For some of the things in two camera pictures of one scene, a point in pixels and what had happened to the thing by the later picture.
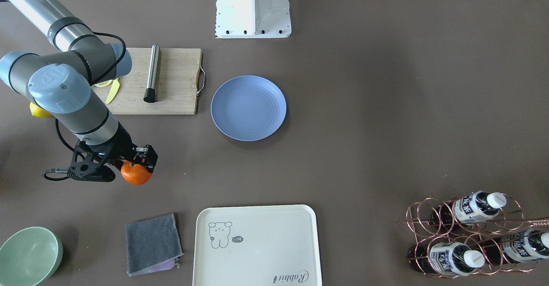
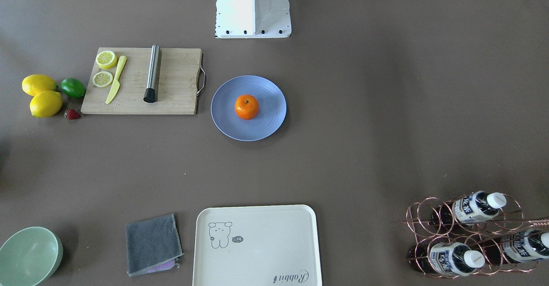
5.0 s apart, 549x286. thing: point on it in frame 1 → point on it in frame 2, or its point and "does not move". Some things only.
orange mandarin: [137, 174] → [246, 106]
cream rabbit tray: [265, 245] does not move
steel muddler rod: [151, 92] does not move
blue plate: [248, 108] does not move
